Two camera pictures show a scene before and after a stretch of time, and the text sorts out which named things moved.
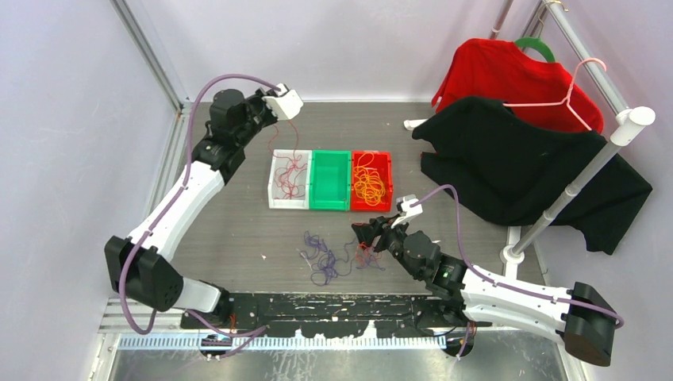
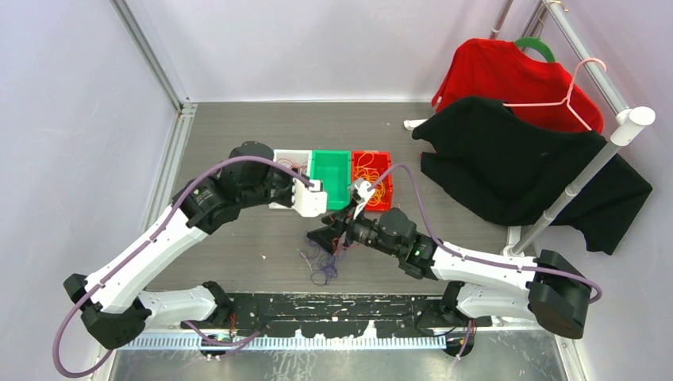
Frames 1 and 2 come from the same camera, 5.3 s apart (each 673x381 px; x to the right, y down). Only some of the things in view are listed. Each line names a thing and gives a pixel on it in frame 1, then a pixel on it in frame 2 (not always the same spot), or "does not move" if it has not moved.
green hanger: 537,44 does not move
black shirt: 504,167 does not move
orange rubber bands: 369,185 does not move
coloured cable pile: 365,255 -> 336,244
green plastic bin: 330,183 does not move
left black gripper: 257,99 -> 289,176
